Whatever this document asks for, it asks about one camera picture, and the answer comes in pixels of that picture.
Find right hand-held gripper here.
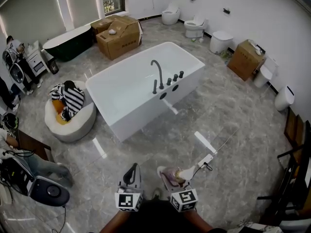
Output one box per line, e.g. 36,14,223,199
156,166,199,213

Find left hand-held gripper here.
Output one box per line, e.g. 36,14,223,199
114,163,144,213

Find white rectangular bathtub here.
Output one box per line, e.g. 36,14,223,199
85,41,206,143

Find person's left forearm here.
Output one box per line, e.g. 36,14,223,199
99,209,137,233

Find person's right forearm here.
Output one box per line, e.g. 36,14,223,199
181,210,215,233

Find black curved bathtub faucet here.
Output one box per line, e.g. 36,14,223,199
150,59,165,90

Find dark green oval bathtub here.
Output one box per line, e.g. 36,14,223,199
42,24,94,63

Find person's shoe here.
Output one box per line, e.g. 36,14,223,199
151,187,163,201

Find white power strip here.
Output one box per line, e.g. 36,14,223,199
197,153,215,169

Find person's black clothing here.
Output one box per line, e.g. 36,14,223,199
121,199,228,233

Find long white flat strip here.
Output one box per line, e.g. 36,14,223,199
194,131,218,154

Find white round beanbag sofa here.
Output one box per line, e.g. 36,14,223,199
44,80,98,144

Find dark grey smart toilet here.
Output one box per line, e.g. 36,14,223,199
0,151,71,208

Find black metal rack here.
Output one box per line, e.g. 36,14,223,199
257,119,311,226

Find brown wooden panels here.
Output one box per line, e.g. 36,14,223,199
283,107,305,146

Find black and green helmet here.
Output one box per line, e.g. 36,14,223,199
2,113,20,131

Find black waste bin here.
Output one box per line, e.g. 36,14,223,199
47,59,60,75

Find large cardboard box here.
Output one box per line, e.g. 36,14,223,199
95,17,144,61

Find white toilet with black panel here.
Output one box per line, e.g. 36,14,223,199
274,85,295,112

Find cardboard box with white fittings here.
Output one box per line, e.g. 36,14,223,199
226,39,266,82

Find white toilet with raised lid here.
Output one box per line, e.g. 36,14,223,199
253,57,279,88

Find white closed square toilet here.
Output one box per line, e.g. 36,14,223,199
209,30,234,55

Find white drawer cabinet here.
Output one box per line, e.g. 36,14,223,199
25,40,51,78

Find small cardboard box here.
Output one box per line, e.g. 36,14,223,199
90,14,122,35

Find white toilet with open lid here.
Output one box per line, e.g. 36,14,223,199
183,14,209,39

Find white fittings on box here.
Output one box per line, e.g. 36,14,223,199
247,39,265,56

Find leaning toilet seat lids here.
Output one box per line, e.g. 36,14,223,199
2,48,25,85

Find white egg-shaped toilet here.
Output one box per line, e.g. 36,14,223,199
161,1,181,26

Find black cable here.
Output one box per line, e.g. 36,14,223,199
191,162,214,180

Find white cable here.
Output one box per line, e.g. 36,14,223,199
213,127,241,155

